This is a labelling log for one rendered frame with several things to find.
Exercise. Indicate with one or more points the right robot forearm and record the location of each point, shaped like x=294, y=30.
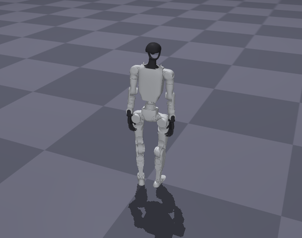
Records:
x=171, y=107

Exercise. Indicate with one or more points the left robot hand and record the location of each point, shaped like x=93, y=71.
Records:
x=130, y=122

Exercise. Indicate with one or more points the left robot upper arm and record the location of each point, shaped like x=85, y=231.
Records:
x=134, y=79

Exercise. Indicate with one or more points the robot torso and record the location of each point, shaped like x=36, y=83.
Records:
x=150, y=87

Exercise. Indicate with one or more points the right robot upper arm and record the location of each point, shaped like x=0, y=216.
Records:
x=169, y=76

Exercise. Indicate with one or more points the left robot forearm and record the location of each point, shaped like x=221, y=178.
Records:
x=131, y=102

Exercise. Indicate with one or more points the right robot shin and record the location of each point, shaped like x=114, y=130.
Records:
x=159, y=164

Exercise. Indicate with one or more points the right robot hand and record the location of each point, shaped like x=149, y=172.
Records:
x=170, y=126

